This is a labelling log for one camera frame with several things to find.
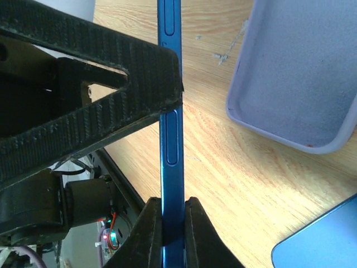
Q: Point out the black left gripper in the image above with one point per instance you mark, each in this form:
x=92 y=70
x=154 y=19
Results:
x=69 y=87

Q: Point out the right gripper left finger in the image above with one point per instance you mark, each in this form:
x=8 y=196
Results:
x=143 y=247

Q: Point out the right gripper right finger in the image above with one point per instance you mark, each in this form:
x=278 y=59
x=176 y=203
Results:
x=204 y=247

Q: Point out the blue phone black screen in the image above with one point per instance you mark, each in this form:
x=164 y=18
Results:
x=172 y=147

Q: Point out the blue phone back up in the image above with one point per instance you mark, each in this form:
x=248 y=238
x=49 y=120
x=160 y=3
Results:
x=328 y=241

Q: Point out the lavender phone case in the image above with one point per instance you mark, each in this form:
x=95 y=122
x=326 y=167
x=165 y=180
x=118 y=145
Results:
x=295 y=78

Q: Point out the black front rail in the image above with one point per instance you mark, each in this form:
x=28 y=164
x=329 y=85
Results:
x=130 y=201

